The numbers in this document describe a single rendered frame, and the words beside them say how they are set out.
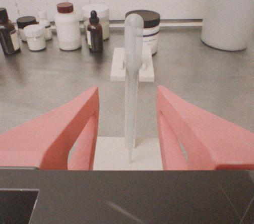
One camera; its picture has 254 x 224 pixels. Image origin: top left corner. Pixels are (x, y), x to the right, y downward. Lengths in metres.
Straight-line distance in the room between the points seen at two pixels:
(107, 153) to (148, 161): 0.05
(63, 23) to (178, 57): 0.23
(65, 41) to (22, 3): 0.17
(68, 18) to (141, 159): 0.31
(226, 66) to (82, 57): 0.27
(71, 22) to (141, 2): 0.19
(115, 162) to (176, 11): 0.45
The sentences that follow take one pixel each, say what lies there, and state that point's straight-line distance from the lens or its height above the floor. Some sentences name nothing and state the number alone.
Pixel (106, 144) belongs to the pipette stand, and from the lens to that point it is 0.28.
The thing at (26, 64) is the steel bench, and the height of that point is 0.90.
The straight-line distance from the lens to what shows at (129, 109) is 0.20.
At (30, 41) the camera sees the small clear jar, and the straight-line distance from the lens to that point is 0.51.
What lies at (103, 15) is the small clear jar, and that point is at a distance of 0.51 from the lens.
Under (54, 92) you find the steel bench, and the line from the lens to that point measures 0.38.
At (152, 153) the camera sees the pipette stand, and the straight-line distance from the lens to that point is 0.27.
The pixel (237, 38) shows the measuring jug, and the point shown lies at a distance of 0.53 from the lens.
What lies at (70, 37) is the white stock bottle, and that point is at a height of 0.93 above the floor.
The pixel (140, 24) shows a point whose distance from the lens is 0.16.
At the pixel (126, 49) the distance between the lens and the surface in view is 0.17.
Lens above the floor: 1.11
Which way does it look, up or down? 37 degrees down
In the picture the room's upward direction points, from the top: 1 degrees clockwise
